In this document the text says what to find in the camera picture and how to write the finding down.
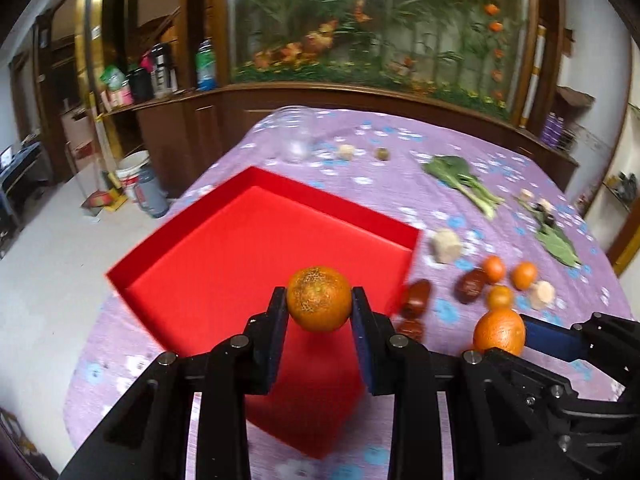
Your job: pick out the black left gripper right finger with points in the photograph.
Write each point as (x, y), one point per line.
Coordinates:
(475, 416)

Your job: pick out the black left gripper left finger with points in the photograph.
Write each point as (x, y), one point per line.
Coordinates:
(145, 435)

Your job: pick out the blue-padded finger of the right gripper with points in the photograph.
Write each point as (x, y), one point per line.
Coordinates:
(552, 340)

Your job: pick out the small red date piece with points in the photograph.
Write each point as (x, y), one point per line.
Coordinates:
(413, 329)

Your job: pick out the large orange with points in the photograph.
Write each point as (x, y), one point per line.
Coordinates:
(503, 329)

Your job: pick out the small tangerine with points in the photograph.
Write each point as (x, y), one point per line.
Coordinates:
(523, 275)
(499, 297)
(494, 268)

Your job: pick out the dark red jujube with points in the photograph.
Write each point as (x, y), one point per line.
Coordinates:
(416, 299)

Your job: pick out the dark red date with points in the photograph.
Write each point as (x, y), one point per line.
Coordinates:
(470, 286)

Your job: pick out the speckled orange fruit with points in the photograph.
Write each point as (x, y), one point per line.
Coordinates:
(319, 299)

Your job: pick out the green leaf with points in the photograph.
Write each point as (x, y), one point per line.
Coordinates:
(554, 240)

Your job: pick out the purple floral tablecloth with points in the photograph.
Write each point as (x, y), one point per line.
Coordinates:
(119, 348)

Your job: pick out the dark berries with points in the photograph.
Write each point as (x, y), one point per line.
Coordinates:
(543, 211)

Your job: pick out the red tray box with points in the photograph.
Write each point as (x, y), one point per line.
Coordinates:
(197, 280)

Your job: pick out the green bok choy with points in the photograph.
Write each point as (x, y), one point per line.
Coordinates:
(456, 173)

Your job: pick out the purple bottles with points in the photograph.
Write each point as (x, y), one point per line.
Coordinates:
(552, 132)

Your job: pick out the small green kiwi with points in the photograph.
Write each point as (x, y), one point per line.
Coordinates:
(382, 154)

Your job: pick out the small white food chunk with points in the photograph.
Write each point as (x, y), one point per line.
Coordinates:
(345, 152)

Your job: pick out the gray thermos jug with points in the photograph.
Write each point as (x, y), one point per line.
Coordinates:
(149, 195)

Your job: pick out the clear plastic jar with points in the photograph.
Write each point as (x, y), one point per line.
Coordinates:
(296, 126)

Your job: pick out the white plastic bucket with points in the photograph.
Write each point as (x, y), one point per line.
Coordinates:
(128, 170)

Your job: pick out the wooden cabinet counter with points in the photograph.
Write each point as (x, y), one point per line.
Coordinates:
(187, 133)

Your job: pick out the flower mural glass panel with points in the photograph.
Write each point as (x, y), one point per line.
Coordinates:
(464, 52)

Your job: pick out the steel coffee press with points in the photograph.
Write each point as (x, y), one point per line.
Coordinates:
(163, 75)

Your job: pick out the green snack bag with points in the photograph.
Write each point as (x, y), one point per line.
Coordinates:
(113, 78)

